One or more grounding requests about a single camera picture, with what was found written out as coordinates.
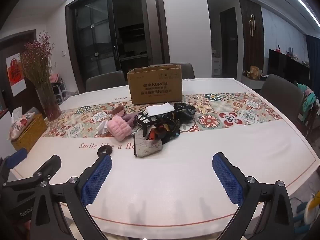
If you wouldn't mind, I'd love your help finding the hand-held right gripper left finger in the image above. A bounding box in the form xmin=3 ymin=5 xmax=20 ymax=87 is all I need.
xmin=29 ymin=147 xmax=113 ymax=240

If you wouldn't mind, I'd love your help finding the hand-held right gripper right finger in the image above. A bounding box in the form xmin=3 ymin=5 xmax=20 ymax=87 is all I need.
xmin=212 ymin=152 xmax=295 ymax=240

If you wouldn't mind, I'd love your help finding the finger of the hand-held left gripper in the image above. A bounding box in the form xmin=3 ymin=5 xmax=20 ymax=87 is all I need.
xmin=0 ymin=148 xmax=28 ymax=178
xmin=2 ymin=155 xmax=62 ymax=198

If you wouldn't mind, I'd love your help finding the black patterned silk scarf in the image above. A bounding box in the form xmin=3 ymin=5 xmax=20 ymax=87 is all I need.
xmin=144 ymin=102 xmax=197 ymax=145

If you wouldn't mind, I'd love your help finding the brown cardboard box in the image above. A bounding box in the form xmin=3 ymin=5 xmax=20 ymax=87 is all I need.
xmin=127 ymin=64 xmax=184 ymax=105

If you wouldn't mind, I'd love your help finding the purple soft cloth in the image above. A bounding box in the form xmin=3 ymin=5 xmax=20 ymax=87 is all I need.
xmin=122 ymin=112 xmax=140 ymax=128

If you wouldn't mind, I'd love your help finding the floral tissue box cover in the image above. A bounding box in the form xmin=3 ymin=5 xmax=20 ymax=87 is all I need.
xmin=9 ymin=107 xmax=37 ymax=140

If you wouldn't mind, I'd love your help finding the white crumpled tissue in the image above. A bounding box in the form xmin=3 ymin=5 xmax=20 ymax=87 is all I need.
xmin=96 ymin=120 xmax=109 ymax=134

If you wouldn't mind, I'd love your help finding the pink fluffy plush pouch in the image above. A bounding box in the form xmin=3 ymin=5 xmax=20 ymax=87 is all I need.
xmin=107 ymin=115 xmax=132 ymax=141

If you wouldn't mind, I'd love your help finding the grey fabric pouch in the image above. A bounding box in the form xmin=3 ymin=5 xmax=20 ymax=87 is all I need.
xmin=133 ymin=132 xmax=163 ymax=158

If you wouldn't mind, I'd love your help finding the mauve plush item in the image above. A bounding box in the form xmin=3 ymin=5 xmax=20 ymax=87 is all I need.
xmin=110 ymin=106 xmax=125 ymax=118

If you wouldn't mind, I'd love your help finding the shoe rack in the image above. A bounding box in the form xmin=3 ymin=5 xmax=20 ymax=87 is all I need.
xmin=50 ymin=72 xmax=67 ymax=103

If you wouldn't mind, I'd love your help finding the black white patterned cloth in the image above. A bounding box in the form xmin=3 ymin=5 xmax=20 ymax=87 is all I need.
xmin=136 ymin=110 xmax=160 ymax=127

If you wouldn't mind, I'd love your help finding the white folded cloth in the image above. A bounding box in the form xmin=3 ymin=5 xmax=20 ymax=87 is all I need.
xmin=146 ymin=102 xmax=175 ymax=117

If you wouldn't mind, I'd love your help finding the grey dining chair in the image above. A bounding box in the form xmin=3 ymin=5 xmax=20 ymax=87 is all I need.
xmin=259 ymin=74 xmax=305 ymax=125
xmin=86 ymin=70 xmax=128 ymax=93
xmin=172 ymin=62 xmax=195 ymax=79

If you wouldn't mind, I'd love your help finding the dried pink flower bouquet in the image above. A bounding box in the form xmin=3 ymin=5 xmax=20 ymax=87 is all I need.
xmin=20 ymin=31 xmax=56 ymax=88

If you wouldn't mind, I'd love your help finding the white low cabinet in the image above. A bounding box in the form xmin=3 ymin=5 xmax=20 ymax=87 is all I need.
xmin=241 ymin=74 xmax=265 ymax=89

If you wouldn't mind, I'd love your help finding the small white cabinet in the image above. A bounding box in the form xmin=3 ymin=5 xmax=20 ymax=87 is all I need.
xmin=212 ymin=57 xmax=222 ymax=77

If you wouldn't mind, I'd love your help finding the wooden chair with clothes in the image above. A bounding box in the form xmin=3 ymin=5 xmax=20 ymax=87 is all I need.
xmin=297 ymin=82 xmax=320 ymax=137

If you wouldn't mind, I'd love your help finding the black television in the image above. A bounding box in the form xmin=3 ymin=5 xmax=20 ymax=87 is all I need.
xmin=269 ymin=49 xmax=310 ymax=85

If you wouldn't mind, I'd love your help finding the dark glass sliding door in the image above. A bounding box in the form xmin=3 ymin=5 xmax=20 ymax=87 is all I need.
xmin=66 ymin=0 xmax=170 ymax=93

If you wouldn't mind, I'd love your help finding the dark blue curtain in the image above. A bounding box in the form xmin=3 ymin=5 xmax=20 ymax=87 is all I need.
xmin=306 ymin=35 xmax=320 ymax=100

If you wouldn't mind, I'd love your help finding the red wall poster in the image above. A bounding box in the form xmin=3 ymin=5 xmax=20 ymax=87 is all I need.
xmin=6 ymin=54 xmax=27 ymax=97

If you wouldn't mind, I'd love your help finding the dark door with gold handles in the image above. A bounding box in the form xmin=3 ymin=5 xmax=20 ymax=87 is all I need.
xmin=239 ymin=0 xmax=265 ymax=73

